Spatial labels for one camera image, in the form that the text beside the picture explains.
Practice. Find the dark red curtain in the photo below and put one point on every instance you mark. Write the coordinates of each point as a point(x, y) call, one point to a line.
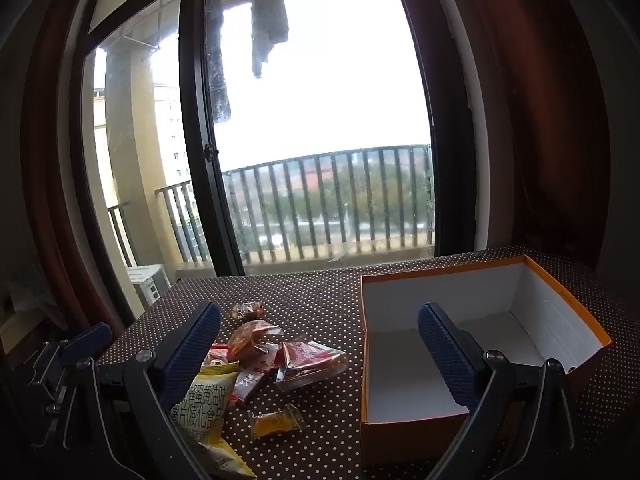
point(55, 183)
point(560, 134)

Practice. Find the brown polka dot tablecloth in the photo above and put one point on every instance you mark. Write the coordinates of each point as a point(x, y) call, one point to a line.
point(324, 306)

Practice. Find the left dark red curtain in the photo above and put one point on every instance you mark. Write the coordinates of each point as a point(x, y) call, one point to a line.
point(55, 183)

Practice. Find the balcony metal railing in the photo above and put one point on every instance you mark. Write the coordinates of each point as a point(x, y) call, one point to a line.
point(342, 208)

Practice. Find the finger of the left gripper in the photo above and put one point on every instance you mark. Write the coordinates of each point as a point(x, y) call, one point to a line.
point(91, 343)

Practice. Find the white air conditioner unit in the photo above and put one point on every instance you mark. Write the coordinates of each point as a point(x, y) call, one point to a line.
point(150, 283)

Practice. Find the clear red snack pack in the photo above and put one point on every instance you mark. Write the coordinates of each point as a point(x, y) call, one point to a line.
point(304, 362)

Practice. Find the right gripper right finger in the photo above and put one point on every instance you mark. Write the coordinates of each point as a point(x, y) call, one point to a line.
point(520, 416)

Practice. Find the black sliding door frame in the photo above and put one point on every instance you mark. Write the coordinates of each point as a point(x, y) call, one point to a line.
point(176, 103)

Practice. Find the pale yellow chip bag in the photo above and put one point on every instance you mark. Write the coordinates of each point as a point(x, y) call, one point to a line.
point(201, 415)

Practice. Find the small yellow candy packet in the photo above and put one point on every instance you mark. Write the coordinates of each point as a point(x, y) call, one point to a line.
point(285, 420)

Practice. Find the small red candy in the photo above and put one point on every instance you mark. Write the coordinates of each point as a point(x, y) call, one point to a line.
point(247, 311)

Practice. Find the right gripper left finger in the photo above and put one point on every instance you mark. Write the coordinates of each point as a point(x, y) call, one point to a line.
point(137, 396)

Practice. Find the red white snack packet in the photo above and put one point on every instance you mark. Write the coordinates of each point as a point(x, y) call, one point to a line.
point(250, 353)

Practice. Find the hanging grey towel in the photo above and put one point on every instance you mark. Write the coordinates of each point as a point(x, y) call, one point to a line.
point(269, 28)

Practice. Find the orange cardboard box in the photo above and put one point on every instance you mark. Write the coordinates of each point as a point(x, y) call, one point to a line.
point(513, 306)

